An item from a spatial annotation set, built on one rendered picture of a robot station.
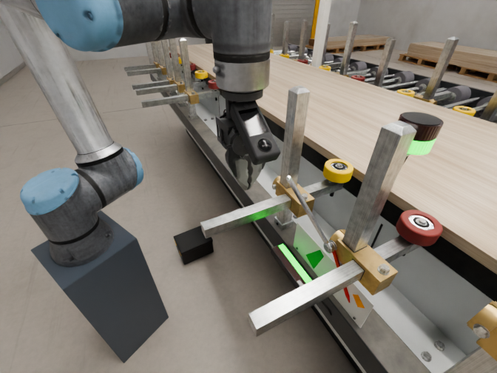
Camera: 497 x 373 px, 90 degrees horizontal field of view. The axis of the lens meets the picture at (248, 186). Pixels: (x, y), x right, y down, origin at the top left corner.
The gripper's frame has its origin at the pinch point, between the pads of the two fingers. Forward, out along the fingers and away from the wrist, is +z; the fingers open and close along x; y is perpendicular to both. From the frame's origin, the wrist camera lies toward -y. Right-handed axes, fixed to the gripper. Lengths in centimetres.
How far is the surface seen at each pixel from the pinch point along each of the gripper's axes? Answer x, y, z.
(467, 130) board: -91, 0, 7
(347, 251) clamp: -14.0, -17.8, 10.4
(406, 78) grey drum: -168, 76, 14
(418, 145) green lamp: -19.3, -19.5, -14.1
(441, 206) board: -40.6, -20.2, 6.9
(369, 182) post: -14.8, -16.7, -6.8
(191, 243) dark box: 4, 64, 85
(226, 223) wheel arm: 4.6, 2.8, 11.5
